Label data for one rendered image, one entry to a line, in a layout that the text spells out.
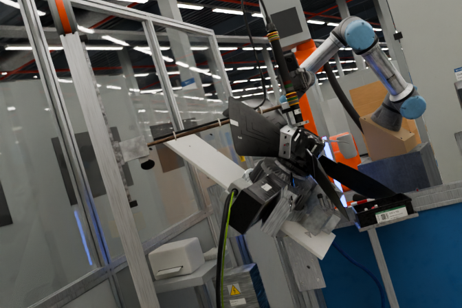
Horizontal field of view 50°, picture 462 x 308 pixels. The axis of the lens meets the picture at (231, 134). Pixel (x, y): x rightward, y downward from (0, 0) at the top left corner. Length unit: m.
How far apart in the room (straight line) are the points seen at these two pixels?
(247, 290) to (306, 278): 0.21
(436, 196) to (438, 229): 0.14
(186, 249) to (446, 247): 1.09
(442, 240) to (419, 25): 1.78
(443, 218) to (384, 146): 0.44
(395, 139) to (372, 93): 7.49
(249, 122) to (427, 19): 2.24
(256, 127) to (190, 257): 0.58
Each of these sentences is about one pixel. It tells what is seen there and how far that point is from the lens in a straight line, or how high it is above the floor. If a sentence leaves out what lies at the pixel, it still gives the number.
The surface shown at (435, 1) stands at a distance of 3.69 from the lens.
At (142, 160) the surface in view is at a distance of 1.77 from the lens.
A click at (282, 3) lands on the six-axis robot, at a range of 5.90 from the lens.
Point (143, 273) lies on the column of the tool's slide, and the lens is 1.77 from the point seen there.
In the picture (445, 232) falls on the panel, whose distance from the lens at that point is 2.30.
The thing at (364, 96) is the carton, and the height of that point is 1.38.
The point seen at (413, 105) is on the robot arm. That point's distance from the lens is 2.36.
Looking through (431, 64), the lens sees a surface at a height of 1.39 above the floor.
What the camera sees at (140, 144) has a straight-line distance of 1.75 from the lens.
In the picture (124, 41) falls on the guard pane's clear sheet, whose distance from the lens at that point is 2.40.
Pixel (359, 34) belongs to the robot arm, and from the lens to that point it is 2.20.
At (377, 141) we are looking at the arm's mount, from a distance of 2.47.
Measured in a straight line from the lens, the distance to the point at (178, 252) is 1.92.
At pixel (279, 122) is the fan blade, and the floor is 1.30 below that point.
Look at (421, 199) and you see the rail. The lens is 2.25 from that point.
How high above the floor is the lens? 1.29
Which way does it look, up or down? 1 degrees up
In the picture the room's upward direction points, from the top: 17 degrees counter-clockwise
